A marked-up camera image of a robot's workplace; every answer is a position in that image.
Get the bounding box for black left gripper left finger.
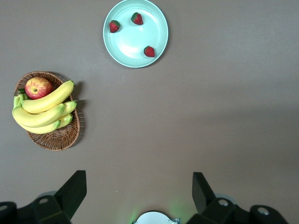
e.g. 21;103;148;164
0;170;87;224

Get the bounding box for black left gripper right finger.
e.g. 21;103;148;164
186;172;290;224

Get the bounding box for red strawberry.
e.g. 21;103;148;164
130;12;144;26
143;45;156;58
109;20;121;34

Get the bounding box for pale green round plate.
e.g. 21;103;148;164
103;0;169;69

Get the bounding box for brown wicker basket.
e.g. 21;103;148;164
13;71;81;151

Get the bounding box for yellow banana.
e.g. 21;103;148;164
61;100;78;118
16;119;62;135
21;80;75;114
12;93;66;128
57;113;74;129

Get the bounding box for brown table cloth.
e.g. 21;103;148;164
0;0;299;224

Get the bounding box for red yellow apple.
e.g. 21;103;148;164
24;77;54;100

